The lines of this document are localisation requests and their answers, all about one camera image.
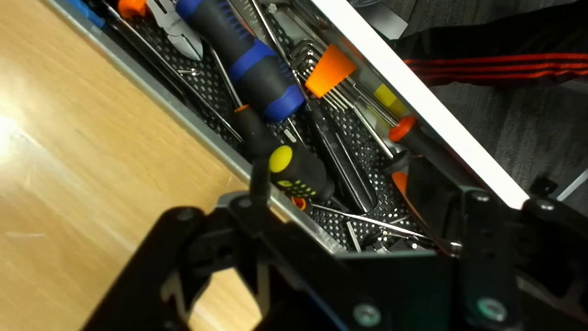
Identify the grey tool cabinet wooden top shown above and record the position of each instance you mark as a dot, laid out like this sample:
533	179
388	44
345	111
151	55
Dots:
92	184

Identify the grey metal tool drawer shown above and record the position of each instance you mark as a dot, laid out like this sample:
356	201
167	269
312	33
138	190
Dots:
367	140

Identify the silver cutting pliers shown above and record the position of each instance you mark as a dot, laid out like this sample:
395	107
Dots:
176	30

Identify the thin metal rod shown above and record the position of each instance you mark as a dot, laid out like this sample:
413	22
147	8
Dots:
367	219

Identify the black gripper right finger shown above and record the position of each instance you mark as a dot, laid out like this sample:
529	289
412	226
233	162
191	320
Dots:
525	263

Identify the black screwdriver orange collar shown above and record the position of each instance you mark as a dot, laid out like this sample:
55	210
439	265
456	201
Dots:
423	153

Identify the orange hex key holder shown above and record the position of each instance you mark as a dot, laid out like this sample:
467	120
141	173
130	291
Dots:
329	70

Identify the small blue tool piece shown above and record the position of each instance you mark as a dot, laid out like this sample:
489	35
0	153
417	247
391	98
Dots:
84	11

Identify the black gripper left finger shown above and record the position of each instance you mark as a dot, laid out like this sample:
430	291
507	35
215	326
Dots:
147	276

